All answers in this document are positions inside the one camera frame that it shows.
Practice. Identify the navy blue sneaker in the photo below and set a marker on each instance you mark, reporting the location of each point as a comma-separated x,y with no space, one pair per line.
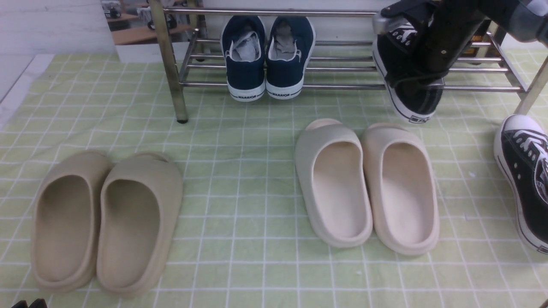
242,42
288,53

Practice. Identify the green checkered cloth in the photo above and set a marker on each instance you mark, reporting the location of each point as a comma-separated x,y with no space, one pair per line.
243,238

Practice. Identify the left cream slide slipper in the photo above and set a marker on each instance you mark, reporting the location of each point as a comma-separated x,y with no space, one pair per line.
328,158

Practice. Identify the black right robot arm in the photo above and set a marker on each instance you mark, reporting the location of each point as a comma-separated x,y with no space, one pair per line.
524,20

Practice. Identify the left tan slide slipper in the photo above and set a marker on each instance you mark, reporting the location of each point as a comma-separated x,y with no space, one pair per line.
66,222

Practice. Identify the right navy blue sneaker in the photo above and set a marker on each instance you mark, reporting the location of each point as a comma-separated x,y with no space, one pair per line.
288,53

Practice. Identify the black canvas sneaker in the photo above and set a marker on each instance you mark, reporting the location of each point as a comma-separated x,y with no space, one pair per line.
413,98
520,151

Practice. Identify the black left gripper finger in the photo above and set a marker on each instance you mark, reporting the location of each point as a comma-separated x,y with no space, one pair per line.
38,303
20,304

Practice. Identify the right cream slide slipper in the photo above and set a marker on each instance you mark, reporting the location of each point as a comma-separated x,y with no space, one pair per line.
402,189

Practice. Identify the right tan slide slipper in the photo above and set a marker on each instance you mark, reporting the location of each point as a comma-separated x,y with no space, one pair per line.
140,203

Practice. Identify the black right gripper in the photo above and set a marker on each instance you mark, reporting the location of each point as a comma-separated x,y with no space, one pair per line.
444,30

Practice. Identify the left navy blue sneaker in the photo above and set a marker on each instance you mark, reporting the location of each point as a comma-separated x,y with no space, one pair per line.
242,42

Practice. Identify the cream slide slipper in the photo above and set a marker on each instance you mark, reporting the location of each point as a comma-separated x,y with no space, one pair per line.
328,158
402,189

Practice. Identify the tan slide slipper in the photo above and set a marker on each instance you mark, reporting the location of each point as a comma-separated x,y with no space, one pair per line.
66,222
140,203

